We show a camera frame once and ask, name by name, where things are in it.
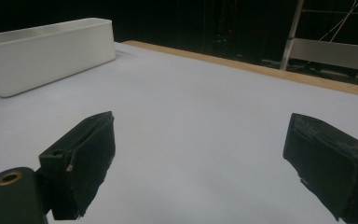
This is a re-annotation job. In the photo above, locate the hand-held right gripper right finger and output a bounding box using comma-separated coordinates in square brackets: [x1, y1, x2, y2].
[282, 112, 358, 224]

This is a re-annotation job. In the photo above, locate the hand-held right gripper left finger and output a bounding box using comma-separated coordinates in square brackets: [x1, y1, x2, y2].
[38, 110, 117, 221]

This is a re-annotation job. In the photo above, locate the white plastic bin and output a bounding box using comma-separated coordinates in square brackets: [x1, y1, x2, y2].
[0, 17, 117, 99]

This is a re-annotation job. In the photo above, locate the white metal stand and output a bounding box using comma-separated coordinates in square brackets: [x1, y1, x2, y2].
[279, 0, 358, 74]

